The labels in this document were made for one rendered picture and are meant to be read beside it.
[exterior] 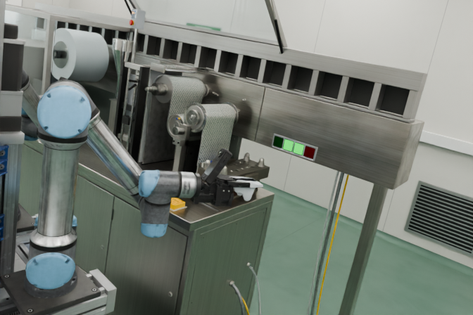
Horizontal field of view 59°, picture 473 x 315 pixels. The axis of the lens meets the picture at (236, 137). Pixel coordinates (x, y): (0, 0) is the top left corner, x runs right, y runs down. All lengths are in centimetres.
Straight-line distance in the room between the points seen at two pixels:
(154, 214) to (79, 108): 36
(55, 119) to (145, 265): 114
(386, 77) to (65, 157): 135
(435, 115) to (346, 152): 233
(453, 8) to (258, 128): 257
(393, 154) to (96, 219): 147
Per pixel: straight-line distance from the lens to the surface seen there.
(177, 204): 182
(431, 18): 431
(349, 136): 197
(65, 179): 113
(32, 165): 274
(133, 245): 208
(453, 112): 421
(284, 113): 211
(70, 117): 106
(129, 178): 128
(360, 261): 226
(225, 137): 216
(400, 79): 190
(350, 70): 198
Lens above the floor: 164
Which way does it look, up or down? 13 degrees down
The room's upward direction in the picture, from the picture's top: 11 degrees clockwise
